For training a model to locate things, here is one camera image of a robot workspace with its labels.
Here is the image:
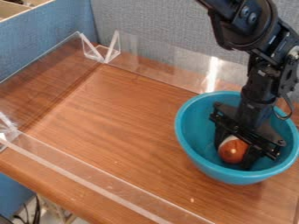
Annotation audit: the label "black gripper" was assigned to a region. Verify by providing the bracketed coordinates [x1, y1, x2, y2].
[209, 101, 285, 171]

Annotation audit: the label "brown and white toy mushroom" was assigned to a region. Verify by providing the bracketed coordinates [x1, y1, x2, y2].
[219, 136, 248, 164]

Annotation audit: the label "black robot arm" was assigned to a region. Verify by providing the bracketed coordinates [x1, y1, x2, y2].
[196, 0, 299, 170]

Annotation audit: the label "blue plastic bowl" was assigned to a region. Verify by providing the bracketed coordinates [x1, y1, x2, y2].
[173, 91, 299, 186]

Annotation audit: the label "clear acrylic back barrier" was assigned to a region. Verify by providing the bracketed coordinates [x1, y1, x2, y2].
[78, 31, 247, 94]

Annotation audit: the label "clear acrylic barrier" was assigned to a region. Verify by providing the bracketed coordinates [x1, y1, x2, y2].
[0, 112, 215, 224]
[78, 31, 247, 94]
[0, 30, 106, 86]

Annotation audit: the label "clear acrylic front barrier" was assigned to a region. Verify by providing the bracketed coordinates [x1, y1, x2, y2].
[0, 112, 215, 224]

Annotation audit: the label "clear acrylic left barrier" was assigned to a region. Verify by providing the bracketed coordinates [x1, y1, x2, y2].
[0, 30, 106, 86]

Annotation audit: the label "black cables under table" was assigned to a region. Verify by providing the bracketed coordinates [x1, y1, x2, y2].
[0, 193, 44, 224]

